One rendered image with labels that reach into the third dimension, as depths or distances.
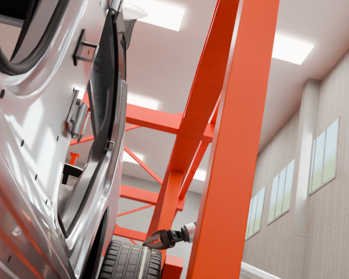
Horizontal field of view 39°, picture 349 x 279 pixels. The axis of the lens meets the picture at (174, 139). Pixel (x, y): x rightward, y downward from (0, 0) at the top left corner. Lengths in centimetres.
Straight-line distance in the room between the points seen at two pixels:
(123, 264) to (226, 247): 49
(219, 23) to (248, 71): 164
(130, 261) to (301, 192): 733
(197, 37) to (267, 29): 754
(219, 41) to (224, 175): 211
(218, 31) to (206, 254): 228
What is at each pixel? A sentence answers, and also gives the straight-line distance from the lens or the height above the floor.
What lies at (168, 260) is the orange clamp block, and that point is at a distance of 205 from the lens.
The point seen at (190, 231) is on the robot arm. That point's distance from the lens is 233.
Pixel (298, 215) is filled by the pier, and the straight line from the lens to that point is 906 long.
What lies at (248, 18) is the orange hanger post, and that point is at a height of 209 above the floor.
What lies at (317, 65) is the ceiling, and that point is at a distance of 996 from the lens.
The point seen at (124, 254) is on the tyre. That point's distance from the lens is 208.
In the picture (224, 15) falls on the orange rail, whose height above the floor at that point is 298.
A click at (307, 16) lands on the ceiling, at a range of 889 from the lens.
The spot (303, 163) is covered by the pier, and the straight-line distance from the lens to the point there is 943.
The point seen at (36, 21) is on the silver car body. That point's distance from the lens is 90.
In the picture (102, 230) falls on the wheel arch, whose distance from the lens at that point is 250.
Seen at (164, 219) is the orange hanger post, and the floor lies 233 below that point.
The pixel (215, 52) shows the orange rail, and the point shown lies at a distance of 391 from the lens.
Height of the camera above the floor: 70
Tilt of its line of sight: 25 degrees up
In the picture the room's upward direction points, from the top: 13 degrees clockwise
